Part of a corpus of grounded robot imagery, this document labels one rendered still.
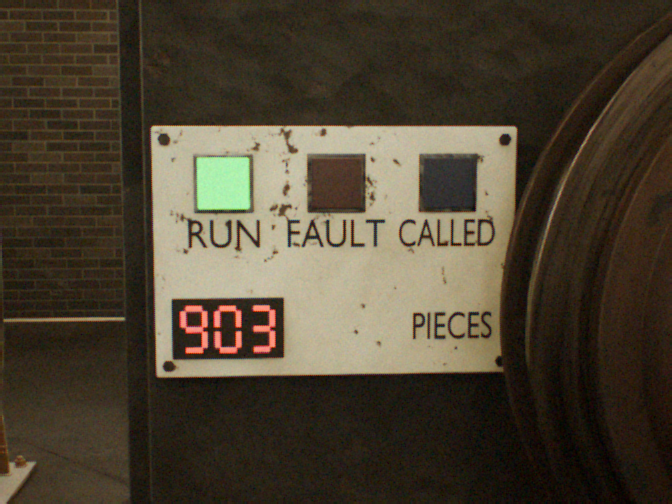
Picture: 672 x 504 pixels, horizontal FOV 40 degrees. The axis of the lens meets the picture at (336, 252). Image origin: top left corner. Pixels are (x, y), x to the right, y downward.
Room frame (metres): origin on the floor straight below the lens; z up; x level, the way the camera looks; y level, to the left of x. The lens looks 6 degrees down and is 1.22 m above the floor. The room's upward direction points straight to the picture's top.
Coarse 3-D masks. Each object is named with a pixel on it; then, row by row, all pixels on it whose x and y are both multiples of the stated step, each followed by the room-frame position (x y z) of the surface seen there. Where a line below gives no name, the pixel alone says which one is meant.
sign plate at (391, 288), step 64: (192, 128) 0.65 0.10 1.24; (256, 128) 0.66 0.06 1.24; (320, 128) 0.66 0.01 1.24; (384, 128) 0.66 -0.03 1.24; (448, 128) 0.67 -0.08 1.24; (512, 128) 0.67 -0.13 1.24; (192, 192) 0.65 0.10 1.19; (256, 192) 0.66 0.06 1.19; (384, 192) 0.66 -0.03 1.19; (512, 192) 0.67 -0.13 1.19; (192, 256) 0.65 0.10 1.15; (256, 256) 0.66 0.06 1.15; (320, 256) 0.66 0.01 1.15; (384, 256) 0.66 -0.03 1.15; (448, 256) 0.66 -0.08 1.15; (192, 320) 0.65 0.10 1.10; (256, 320) 0.65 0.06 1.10; (320, 320) 0.66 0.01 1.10; (384, 320) 0.66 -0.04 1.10; (448, 320) 0.66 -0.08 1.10
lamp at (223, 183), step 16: (208, 160) 0.65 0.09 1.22; (224, 160) 0.65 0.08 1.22; (240, 160) 0.65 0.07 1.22; (208, 176) 0.65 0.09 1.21; (224, 176) 0.65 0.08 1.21; (240, 176) 0.65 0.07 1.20; (208, 192) 0.65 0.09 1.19; (224, 192) 0.65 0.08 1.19; (240, 192) 0.65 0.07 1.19; (208, 208) 0.65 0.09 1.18; (224, 208) 0.65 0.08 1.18; (240, 208) 0.65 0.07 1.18
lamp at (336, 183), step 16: (320, 160) 0.65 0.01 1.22; (336, 160) 0.65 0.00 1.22; (352, 160) 0.65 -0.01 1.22; (320, 176) 0.65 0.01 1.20; (336, 176) 0.65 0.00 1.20; (352, 176) 0.66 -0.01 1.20; (320, 192) 0.65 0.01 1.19; (336, 192) 0.65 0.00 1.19; (352, 192) 0.66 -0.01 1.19; (320, 208) 0.65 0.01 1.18; (336, 208) 0.66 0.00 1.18; (352, 208) 0.66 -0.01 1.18
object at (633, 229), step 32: (640, 192) 0.52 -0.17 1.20; (640, 224) 0.52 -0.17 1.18; (608, 256) 0.52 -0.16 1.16; (640, 256) 0.52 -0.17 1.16; (608, 288) 0.52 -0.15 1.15; (640, 288) 0.52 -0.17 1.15; (608, 320) 0.52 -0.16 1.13; (640, 320) 0.52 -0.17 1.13; (608, 352) 0.52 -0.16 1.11; (640, 352) 0.52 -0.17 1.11; (608, 384) 0.52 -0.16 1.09; (640, 384) 0.52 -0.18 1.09; (608, 416) 0.52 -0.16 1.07; (640, 416) 0.52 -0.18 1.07; (608, 448) 0.53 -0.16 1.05; (640, 448) 0.52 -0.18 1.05; (640, 480) 0.52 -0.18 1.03
